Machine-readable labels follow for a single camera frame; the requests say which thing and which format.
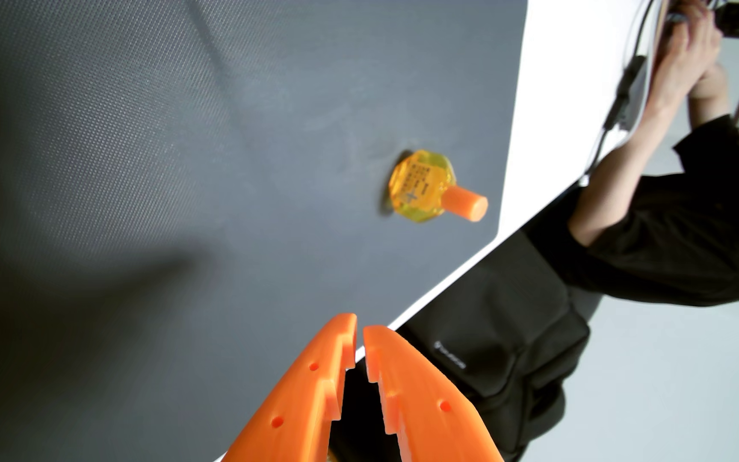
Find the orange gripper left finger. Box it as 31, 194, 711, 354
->
222, 313, 358, 462

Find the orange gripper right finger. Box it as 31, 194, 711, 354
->
363, 325, 504, 462

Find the yellow eyedrops bottle orange cap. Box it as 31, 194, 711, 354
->
387, 150, 490, 224

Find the person's left hand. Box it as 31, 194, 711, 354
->
645, 5, 724, 119

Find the black fabric bag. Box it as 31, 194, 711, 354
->
330, 230, 591, 462

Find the person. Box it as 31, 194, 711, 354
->
523, 114, 739, 308

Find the white flat device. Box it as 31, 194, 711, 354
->
623, 0, 673, 134

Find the black cable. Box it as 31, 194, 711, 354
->
584, 0, 658, 187

